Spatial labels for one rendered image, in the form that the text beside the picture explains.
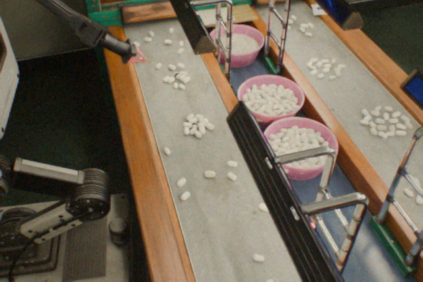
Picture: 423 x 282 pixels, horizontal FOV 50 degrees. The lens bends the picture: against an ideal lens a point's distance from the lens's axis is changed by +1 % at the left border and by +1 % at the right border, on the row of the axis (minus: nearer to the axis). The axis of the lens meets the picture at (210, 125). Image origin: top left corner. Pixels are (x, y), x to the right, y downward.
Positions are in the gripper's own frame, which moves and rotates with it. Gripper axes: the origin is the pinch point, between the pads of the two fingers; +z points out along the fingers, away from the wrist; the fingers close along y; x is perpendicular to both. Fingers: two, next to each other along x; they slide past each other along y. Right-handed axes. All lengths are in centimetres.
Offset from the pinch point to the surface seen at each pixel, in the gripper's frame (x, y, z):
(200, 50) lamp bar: -25.9, -28.9, -0.7
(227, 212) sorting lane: 0, -74, 17
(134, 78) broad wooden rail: 10.8, 2.6, 2.8
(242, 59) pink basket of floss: -19.3, 7.4, 42.8
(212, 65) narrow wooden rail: -11.9, 1.6, 28.3
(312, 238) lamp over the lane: -32, -110, -3
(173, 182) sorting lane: 9, -57, 7
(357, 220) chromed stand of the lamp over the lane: -36, -104, 14
